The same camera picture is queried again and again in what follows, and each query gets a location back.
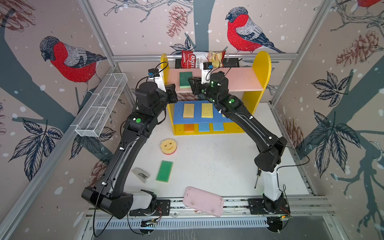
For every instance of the red chips bag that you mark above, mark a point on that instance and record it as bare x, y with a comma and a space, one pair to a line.
193, 60

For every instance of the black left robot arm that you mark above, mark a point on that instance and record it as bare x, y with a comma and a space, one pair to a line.
108, 192

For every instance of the beige orange-backed sponge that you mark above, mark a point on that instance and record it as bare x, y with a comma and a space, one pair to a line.
189, 110

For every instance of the light green sponge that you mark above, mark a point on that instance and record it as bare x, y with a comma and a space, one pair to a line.
164, 171

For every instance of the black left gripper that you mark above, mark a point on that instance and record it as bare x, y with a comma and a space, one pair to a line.
170, 92

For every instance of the blue cellulose sponge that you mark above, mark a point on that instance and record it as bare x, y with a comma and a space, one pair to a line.
218, 127
204, 127

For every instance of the yellow shelf pink blue boards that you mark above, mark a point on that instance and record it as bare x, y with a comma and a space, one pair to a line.
248, 84

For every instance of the pink plastic tray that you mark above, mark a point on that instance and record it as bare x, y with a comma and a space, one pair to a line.
203, 201

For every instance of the black yellow screwdriver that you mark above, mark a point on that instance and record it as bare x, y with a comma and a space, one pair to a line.
257, 178

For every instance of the orange rectangular sponge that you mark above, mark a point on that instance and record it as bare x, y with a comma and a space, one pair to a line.
189, 128

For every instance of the dark green scouring sponge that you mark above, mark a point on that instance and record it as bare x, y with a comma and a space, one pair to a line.
184, 79

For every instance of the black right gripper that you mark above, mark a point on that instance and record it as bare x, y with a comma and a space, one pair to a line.
197, 86

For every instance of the yellow smiley round sponge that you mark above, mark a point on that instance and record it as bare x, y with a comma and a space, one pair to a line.
168, 146

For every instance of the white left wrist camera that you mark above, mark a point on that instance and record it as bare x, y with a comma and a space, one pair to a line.
156, 76

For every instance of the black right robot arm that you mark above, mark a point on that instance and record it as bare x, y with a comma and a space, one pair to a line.
271, 147

